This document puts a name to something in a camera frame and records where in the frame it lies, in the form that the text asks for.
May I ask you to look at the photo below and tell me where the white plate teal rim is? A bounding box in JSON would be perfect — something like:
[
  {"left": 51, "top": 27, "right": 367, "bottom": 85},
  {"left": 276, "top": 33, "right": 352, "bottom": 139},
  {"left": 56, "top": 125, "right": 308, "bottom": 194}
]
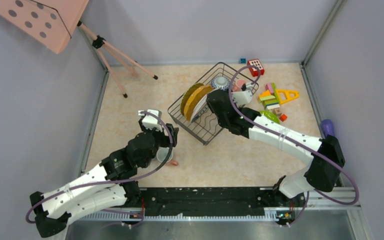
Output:
[{"left": 184, "top": 85, "right": 214, "bottom": 122}]

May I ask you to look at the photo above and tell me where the red patterned bowl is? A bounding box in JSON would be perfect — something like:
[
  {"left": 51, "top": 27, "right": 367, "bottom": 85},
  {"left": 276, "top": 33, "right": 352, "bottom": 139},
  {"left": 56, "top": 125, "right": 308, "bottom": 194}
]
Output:
[{"left": 210, "top": 75, "right": 230, "bottom": 91}]

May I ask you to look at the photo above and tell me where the large pink mug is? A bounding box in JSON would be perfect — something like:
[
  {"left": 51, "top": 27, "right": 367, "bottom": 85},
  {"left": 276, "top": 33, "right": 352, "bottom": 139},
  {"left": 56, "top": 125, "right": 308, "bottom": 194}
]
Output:
[{"left": 232, "top": 79, "right": 248, "bottom": 92}]

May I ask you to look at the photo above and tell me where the yellow polka dot plate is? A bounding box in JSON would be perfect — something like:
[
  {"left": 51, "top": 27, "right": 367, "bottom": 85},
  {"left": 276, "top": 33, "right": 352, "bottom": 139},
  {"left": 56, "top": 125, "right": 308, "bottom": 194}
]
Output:
[{"left": 180, "top": 83, "right": 214, "bottom": 121}]

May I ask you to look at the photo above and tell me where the lime green plate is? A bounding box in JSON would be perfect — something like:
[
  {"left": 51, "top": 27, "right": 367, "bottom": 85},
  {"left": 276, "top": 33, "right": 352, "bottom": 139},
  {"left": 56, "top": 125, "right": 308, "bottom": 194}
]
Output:
[{"left": 259, "top": 110, "right": 280, "bottom": 124}]

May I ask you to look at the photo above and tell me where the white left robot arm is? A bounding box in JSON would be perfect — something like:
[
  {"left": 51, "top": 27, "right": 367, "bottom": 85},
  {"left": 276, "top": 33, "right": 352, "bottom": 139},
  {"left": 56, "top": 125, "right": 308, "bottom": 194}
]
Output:
[{"left": 25, "top": 123, "right": 179, "bottom": 238}]

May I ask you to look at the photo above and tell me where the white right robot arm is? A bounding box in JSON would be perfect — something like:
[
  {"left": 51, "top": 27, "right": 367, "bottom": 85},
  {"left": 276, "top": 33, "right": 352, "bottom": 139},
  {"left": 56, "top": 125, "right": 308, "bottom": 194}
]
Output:
[{"left": 206, "top": 89, "right": 345, "bottom": 206}]

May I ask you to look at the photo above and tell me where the small pink mug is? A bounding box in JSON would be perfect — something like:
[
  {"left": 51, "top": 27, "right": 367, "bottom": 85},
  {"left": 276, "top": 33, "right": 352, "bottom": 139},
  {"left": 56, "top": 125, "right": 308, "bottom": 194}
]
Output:
[{"left": 156, "top": 147, "right": 179, "bottom": 167}]

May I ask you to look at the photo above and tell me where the red toy block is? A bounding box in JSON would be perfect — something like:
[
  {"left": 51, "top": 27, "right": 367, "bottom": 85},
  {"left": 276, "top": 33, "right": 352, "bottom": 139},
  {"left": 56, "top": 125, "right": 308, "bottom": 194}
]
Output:
[{"left": 247, "top": 58, "right": 265, "bottom": 77}]

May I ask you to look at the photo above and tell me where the colourful toy block stack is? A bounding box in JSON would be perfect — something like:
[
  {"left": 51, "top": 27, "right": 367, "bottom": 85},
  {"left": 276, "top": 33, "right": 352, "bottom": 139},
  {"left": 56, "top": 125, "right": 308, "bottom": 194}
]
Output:
[{"left": 258, "top": 82, "right": 281, "bottom": 112}]

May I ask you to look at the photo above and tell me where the wooden cross block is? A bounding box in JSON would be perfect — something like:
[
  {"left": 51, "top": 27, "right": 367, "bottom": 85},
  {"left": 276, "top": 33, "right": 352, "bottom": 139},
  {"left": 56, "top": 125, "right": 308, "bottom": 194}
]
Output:
[{"left": 272, "top": 107, "right": 283, "bottom": 117}]

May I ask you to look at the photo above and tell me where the yellow triangle toy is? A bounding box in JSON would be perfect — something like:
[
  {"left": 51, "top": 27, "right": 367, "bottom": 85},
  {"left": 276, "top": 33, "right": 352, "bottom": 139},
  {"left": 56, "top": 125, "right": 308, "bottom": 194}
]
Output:
[{"left": 274, "top": 88, "right": 300, "bottom": 105}]

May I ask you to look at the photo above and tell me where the orange toy block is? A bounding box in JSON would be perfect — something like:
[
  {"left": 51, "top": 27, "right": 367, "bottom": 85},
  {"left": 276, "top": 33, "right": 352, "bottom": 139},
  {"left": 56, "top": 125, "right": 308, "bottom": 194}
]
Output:
[{"left": 279, "top": 114, "right": 288, "bottom": 122}]

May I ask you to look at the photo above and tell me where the pink tripod stand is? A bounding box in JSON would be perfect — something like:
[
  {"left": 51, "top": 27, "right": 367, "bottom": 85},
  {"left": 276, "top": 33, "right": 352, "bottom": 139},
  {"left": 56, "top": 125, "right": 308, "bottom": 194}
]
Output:
[{"left": 77, "top": 20, "right": 159, "bottom": 98}]

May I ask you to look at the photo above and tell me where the pink dotted board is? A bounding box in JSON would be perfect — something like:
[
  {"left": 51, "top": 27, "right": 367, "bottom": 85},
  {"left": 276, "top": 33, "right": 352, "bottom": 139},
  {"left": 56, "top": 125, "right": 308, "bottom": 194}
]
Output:
[{"left": 0, "top": 0, "right": 89, "bottom": 54}]

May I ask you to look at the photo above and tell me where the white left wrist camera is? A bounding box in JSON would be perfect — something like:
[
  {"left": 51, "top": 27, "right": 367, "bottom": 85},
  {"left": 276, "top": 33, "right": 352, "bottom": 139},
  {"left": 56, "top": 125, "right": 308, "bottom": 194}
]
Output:
[{"left": 138, "top": 109, "right": 163, "bottom": 132}]

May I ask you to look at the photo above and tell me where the grey wire dish rack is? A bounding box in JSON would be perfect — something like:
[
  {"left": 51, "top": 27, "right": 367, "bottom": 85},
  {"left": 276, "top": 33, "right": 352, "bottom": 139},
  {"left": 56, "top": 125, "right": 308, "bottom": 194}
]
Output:
[{"left": 167, "top": 62, "right": 260, "bottom": 146}]

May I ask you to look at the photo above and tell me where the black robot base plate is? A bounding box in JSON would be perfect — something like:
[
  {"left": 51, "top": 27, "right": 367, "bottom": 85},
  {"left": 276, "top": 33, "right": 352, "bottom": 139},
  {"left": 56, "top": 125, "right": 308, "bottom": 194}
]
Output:
[{"left": 122, "top": 187, "right": 305, "bottom": 217}]

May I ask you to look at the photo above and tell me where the purple handle tool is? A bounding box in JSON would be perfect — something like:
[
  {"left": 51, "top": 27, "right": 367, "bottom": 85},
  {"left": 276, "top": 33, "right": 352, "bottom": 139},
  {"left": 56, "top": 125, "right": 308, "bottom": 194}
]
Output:
[{"left": 320, "top": 119, "right": 335, "bottom": 138}]

